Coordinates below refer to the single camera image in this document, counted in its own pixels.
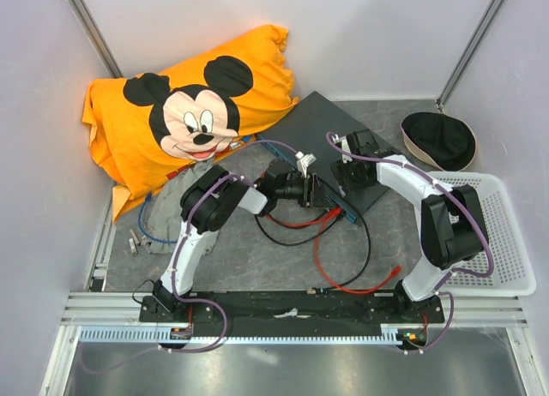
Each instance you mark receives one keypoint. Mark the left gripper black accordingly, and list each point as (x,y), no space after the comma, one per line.
(313,195)

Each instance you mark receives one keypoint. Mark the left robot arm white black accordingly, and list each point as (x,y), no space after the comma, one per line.
(209,203)

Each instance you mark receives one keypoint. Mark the orange Mickey Mouse pillow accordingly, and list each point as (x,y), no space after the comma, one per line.
(145,130)

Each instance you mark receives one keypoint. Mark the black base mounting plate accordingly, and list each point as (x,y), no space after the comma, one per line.
(292,312)

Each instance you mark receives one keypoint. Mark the white slotted cable duct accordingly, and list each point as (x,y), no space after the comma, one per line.
(169,336)

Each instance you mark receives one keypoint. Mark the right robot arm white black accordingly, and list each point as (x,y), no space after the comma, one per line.
(452,230)

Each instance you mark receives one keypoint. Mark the grey crumpled cloth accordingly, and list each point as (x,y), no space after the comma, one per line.
(160,217)

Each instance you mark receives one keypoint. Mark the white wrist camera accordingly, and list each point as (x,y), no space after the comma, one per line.
(304,161)
(342,144)

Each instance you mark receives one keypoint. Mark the white perforated plastic basket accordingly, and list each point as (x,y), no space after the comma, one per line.
(513,275)

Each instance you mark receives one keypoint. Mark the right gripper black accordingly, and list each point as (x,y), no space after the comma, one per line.
(340,170)

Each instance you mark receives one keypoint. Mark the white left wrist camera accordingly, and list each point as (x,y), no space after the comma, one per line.
(304,161)

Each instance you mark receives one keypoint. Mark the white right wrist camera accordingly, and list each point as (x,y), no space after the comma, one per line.
(342,144)

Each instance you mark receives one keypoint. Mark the dark grey network switch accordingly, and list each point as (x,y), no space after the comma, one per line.
(304,128)

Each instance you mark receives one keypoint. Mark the black cap with beige brim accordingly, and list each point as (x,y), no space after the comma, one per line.
(438,140)

